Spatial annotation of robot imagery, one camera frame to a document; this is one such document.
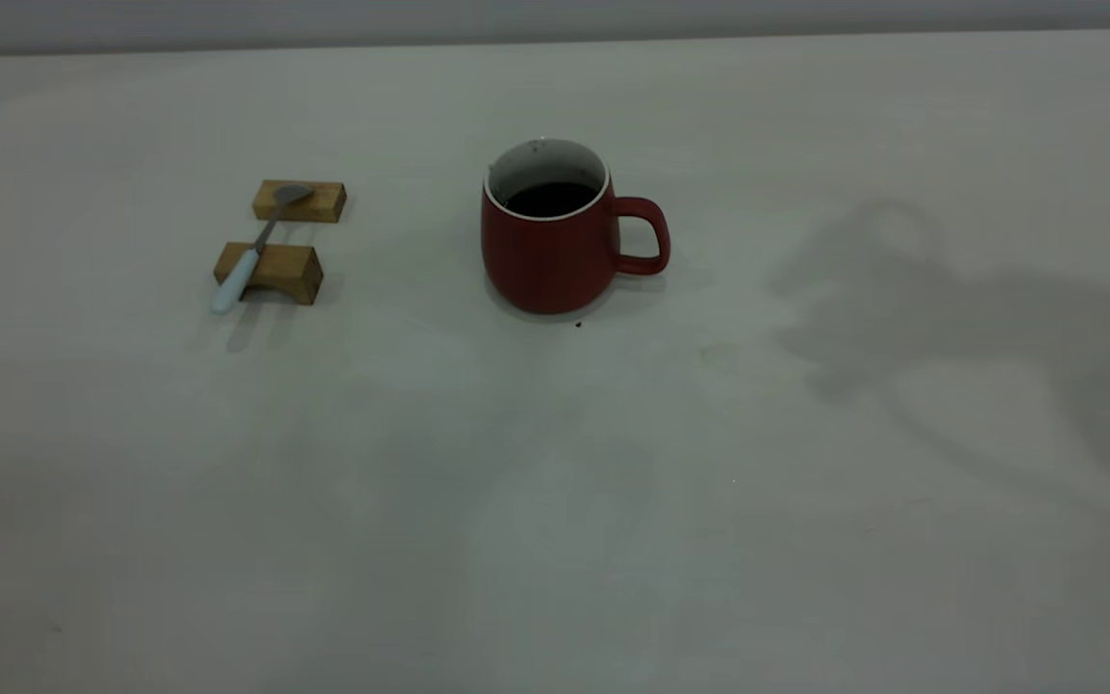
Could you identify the red ceramic mug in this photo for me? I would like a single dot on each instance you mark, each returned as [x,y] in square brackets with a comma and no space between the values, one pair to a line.
[545,260]

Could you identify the dark coffee liquid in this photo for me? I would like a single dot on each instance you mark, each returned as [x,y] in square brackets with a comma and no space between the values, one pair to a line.
[550,200]

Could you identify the thin wooden block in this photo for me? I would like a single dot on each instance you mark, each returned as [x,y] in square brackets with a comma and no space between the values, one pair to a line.
[324,202]

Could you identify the thick wooden block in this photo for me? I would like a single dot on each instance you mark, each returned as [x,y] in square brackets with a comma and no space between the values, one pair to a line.
[287,270]

